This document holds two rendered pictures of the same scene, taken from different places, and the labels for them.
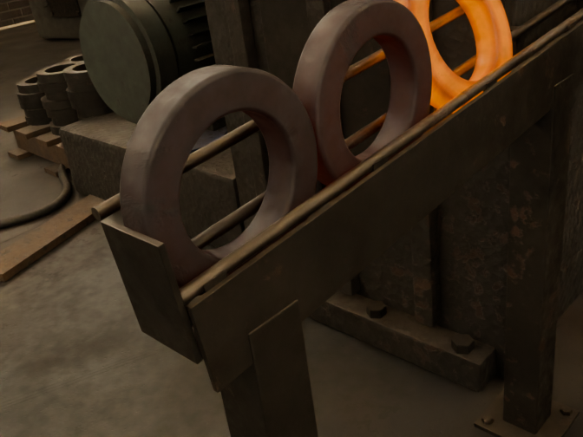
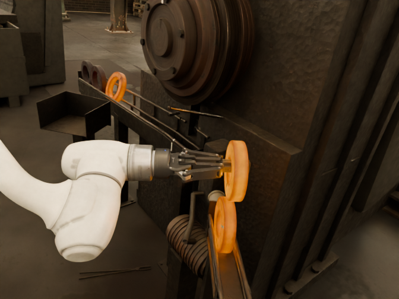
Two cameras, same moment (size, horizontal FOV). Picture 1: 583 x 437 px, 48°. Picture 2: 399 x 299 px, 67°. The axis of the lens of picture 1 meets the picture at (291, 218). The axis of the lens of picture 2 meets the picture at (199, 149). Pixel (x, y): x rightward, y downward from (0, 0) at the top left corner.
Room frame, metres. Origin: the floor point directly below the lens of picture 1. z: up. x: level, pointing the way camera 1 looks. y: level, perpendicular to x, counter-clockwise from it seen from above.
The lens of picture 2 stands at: (1.36, -1.87, 1.29)
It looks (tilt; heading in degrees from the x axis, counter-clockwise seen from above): 29 degrees down; 92
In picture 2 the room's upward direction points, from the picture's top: 8 degrees clockwise
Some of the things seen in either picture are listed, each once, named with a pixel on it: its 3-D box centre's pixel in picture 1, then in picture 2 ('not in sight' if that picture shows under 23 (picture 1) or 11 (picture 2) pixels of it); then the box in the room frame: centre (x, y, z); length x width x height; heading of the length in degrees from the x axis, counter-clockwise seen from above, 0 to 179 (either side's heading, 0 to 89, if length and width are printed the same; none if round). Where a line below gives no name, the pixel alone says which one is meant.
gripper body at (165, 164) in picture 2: not in sight; (173, 164); (1.27, -1.24, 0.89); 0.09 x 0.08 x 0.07; 8
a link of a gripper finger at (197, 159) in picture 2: not in sight; (200, 162); (1.34, -1.22, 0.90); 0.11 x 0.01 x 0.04; 10
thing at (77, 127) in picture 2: not in sight; (80, 164); (0.68, -0.55, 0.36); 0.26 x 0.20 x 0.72; 168
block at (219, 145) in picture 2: not in sight; (217, 172); (1.40, -0.91, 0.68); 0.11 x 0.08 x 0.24; 43
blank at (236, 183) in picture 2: not in sight; (235, 171); (1.43, -1.22, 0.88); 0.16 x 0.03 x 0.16; 98
